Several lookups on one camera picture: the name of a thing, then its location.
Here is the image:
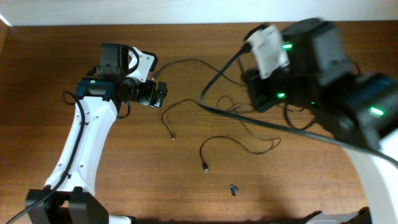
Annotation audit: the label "black usb cable top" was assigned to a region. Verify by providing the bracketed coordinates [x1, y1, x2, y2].
[151, 58, 249, 88]

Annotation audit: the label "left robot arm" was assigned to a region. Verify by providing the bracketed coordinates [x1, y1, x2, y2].
[25, 44, 167, 223]

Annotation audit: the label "black usb cable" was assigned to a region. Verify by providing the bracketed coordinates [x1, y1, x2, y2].
[151, 58, 249, 88]
[198, 121, 282, 174]

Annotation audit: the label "small black adapter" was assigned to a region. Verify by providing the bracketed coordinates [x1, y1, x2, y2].
[229, 184, 239, 196]

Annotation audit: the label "black usb cables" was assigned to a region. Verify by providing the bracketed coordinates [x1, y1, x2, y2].
[160, 95, 259, 141]

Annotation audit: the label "black usb cable bottom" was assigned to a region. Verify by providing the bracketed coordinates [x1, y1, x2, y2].
[198, 121, 282, 174]

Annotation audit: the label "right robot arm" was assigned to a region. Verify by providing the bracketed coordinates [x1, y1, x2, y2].
[242, 17, 397, 223]

